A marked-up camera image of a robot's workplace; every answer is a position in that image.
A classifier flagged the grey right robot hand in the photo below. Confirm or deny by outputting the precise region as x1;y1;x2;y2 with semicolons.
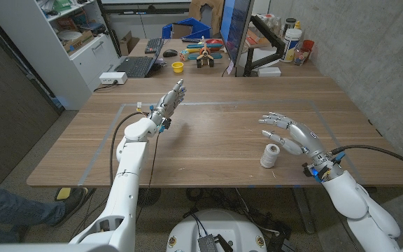
257;111;330;166

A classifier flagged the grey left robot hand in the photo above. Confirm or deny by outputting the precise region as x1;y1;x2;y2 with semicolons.
150;78;188;127

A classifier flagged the black laptop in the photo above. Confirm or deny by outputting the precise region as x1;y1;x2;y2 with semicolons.
115;36;166;78

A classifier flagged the black keyboard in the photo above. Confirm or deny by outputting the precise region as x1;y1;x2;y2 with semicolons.
144;37;165;55

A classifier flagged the wooden toy airplane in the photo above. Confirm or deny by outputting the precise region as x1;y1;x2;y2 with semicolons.
186;35;225;69

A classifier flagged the white power strip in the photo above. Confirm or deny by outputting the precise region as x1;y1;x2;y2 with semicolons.
99;71;128;85

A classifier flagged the grey metal table leg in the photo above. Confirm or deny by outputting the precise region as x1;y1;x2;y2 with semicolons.
292;187;316;235

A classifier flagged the open brown cardboard box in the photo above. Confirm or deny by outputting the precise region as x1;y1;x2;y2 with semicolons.
119;30;141;57

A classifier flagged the small white box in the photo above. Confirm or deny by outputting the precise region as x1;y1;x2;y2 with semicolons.
257;66;282;78

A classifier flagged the blue plastic bin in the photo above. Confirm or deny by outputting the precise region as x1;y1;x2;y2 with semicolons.
162;17;212;40

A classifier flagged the clear glass jar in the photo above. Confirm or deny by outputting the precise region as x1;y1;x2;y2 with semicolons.
293;47;310;67

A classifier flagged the red cup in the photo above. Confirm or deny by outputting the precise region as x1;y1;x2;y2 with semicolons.
301;38;316;53

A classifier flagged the white labelled canister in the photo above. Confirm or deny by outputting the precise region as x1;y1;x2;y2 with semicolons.
280;27;303;64

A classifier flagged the black round fan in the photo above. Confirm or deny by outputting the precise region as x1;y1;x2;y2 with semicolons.
139;188;162;207

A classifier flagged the large flat monitor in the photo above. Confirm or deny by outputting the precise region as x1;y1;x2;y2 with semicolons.
220;0;255;77

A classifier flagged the printed cardboard box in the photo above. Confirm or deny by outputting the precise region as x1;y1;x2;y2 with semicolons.
63;30;94;53

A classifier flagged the flat brown cardboard box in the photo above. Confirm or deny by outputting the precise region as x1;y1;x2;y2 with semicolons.
246;27;272;48

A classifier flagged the dark-lidded jar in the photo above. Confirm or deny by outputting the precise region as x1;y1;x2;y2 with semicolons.
283;17;297;36

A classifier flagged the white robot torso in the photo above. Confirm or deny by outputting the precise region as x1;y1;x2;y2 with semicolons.
166;209;268;252

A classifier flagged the white bowl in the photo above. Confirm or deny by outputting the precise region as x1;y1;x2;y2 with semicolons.
57;30;83;42

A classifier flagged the white shelf cabinet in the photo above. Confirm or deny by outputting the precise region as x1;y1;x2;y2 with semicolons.
0;0;122;111

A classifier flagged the green box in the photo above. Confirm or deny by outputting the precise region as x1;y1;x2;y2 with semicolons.
52;0;73;11

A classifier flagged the person's leg in jeans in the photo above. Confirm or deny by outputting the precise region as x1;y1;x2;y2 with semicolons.
0;184;66;244

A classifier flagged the white string spool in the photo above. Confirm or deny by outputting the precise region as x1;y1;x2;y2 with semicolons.
260;143;281;169

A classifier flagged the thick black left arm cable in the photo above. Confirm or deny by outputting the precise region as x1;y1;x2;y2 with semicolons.
108;111;150;186

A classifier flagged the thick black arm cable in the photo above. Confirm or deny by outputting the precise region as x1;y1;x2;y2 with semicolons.
108;111;150;186
329;144;403;181

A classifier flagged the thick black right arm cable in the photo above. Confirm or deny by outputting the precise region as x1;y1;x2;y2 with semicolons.
329;144;403;181

